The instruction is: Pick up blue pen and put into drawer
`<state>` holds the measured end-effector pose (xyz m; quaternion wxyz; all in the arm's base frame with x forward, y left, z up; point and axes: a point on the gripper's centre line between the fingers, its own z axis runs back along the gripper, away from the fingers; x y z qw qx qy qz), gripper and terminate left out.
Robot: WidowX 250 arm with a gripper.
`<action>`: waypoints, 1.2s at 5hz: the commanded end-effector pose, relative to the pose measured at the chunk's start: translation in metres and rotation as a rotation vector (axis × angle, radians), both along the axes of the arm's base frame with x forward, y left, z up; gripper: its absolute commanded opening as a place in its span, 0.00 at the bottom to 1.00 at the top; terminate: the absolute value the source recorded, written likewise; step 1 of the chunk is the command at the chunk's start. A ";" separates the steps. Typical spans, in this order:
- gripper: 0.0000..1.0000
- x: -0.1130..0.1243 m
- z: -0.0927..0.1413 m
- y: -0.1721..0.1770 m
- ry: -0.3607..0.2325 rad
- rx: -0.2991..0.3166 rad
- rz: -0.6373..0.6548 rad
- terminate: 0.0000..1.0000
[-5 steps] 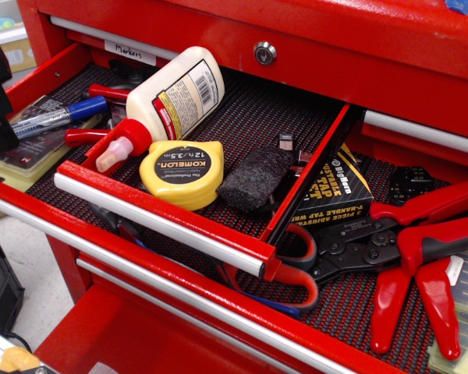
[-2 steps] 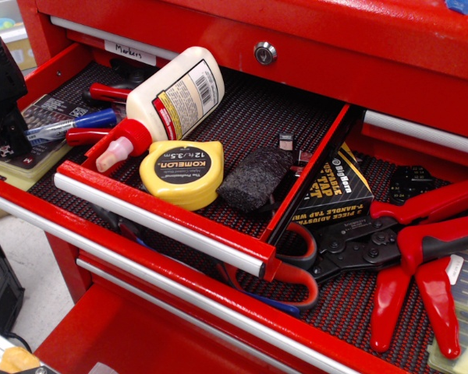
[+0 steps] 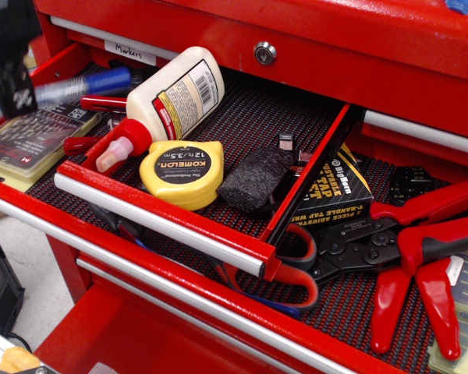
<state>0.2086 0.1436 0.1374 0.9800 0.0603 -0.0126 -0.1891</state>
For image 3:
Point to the black foam block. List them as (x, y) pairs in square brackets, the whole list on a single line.
[(249, 186)]

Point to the blue dry erase marker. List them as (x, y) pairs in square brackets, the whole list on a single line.
[(65, 91)]

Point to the white Markers label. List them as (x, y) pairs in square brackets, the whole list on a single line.
[(130, 52)]

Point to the yellow Komelon tape measure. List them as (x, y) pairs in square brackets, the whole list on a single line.
[(184, 173)]

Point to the clear plastic bit case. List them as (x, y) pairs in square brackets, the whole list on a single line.
[(457, 273)]

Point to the small black usb dongle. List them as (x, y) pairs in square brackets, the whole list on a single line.
[(286, 141)]

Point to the white glue bottle red cap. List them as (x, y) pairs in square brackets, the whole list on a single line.
[(167, 106)]

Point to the red lower wide drawer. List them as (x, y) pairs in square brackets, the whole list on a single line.
[(164, 309)]

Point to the red handled scissors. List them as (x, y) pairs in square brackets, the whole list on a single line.
[(292, 271)]

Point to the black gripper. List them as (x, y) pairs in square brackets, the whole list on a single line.
[(19, 25)]

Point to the silver cabinet lock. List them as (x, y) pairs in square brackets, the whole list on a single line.
[(265, 53)]

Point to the red upper sliding drawer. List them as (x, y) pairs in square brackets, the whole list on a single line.
[(226, 156)]

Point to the red black crimping tool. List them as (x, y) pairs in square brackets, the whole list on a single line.
[(426, 228)]

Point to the red handled pliers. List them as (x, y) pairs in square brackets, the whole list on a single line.
[(435, 290)]

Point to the red handled tool at back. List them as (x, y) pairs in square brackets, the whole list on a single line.
[(116, 106)]

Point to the black yellow tap wrench box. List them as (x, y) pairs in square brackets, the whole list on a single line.
[(339, 193)]

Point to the drill bit set case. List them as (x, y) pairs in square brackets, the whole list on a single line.
[(32, 144)]

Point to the red tool cabinet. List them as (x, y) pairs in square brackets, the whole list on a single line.
[(402, 64)]

